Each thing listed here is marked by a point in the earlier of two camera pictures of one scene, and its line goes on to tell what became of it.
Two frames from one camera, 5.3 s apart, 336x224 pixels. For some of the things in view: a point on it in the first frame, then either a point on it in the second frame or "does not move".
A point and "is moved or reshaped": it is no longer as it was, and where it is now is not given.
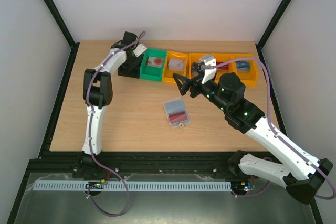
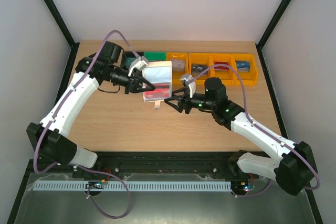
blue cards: x=174 y=107 is moved or reshaped
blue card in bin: x=243 y=66 does not move
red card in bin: x=224 y=67 does not move
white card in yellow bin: x=177 y=64 does not move
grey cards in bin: x=195 y=71 does not move
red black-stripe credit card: x=177 y=116 to x=162 y=91
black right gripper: x=193 y=87 to x=184 y=102
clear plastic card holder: x=176 y=113 to x=159 y=73
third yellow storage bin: x=226 y=57 does not move
